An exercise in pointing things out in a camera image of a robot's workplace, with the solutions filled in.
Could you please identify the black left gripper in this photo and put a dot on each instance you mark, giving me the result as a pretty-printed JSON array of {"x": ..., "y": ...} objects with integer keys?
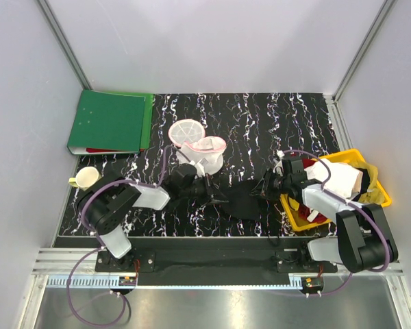
[{"x": 209, "y": 187}]

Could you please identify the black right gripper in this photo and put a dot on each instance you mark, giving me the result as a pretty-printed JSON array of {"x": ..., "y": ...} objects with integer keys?
[{"x": 262, "y": 190}]

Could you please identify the black bra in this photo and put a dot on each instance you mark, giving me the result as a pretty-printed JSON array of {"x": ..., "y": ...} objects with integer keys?
[{"x": 241, "y": 204}]

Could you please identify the white pink mesh laundry bag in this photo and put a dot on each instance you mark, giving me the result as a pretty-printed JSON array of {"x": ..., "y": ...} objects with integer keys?
[{"x": 190, "y": 139}]

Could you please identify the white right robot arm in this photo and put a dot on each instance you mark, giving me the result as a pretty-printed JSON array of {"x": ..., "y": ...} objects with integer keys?
[{"x": 363, "y": 241}]

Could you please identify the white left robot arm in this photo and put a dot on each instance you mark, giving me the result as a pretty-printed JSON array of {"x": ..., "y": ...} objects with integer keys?
[{"x": 104, "y": 201}]

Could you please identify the yellow plastic bin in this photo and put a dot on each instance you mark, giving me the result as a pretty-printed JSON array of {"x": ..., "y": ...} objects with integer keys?
[{"x": 326, "y": 204}]

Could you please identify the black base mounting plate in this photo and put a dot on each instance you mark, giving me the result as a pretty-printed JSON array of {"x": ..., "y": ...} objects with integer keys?
[{"x": 216, "y": 261}]

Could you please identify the white garment in bin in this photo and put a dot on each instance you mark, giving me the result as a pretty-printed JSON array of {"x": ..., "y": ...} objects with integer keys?
[{"x": 344, "y": 179}]

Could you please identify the cream yellow mug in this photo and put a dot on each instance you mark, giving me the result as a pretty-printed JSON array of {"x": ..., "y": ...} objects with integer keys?
[{"x": 85, "y": 178}]

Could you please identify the red folder under binder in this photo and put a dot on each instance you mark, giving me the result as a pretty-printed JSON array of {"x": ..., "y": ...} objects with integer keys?
[{"x": 110, "y": 151}]

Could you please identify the green ring binder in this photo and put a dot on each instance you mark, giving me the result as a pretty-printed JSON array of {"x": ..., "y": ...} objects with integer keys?
[{"x": 111, "y": 120}]

